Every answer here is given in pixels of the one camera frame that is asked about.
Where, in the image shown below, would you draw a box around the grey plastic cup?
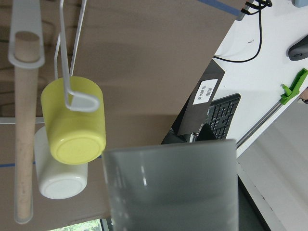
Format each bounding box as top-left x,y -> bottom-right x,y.
103,140 -> 239,231

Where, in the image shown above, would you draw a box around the white wire cup rack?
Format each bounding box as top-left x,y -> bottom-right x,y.
8,0 -> 101,224

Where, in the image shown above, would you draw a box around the pale cream plastic cup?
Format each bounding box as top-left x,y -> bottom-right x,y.
34,127 -> 88,200

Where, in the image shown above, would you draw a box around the black computer mouse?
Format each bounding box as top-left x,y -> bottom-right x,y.
288,36 -> 308,61

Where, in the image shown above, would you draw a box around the black keyboard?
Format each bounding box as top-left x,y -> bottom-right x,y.
205,93 -> 241,140

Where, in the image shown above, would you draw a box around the yellow plastic cup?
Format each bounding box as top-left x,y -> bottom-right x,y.
40,77 -> 106,165

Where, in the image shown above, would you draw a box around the black box with white label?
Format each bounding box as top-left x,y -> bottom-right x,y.
162,60 -> 225,144

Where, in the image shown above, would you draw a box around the green clamp on rod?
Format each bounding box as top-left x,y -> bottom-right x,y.
237,68 -> 308,151

